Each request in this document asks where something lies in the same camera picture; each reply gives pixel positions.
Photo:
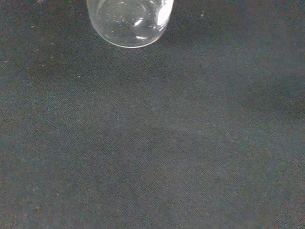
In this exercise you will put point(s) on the black bench cloth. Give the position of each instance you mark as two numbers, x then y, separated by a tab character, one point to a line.
152	133

